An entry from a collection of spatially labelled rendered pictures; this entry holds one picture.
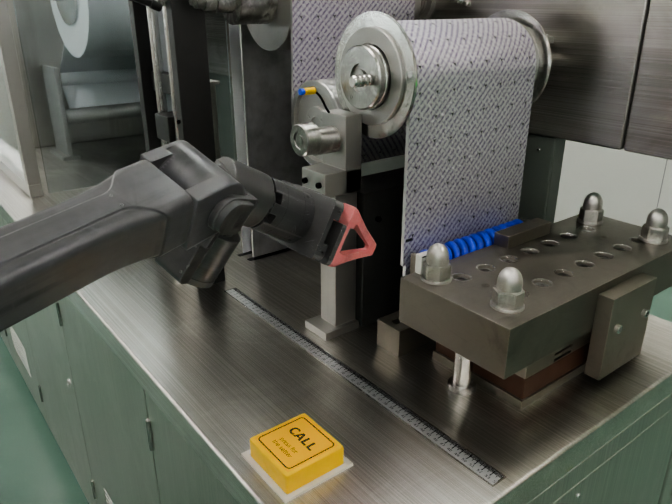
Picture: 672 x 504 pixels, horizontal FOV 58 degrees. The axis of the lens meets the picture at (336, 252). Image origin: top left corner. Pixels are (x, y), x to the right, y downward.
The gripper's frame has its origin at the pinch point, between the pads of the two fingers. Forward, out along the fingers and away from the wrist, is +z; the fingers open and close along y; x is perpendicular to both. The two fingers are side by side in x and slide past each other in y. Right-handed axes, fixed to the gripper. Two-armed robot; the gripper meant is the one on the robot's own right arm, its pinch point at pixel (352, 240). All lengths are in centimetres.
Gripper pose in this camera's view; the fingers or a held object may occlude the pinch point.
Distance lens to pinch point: 71.7
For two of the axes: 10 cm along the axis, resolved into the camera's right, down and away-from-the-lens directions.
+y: 6.2, 2.9, -7.3
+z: 6.8, 2.6, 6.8
